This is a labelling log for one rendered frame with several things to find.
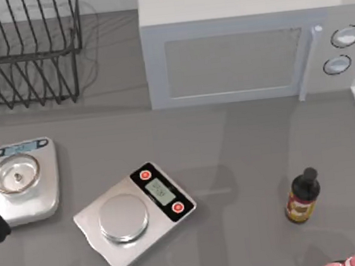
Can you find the small microwave knob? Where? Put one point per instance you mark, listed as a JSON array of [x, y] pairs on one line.
[[337, 64]]

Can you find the pale microwave oven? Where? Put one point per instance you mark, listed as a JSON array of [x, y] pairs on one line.
[[215, 11]]

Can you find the pink and white object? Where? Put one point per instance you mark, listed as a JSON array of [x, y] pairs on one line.
[[353, 262]]

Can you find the silver scale with black panel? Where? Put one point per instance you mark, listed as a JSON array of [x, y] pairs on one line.
[[132, 217]]

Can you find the dark bottle with yellow label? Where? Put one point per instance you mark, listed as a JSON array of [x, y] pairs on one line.
[[302, 197]]

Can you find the silver scale with round bowl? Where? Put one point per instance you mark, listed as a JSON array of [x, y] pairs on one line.
[[32, 199]]

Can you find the large microwave knob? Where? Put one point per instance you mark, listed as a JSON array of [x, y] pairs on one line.
[[345, 36]]

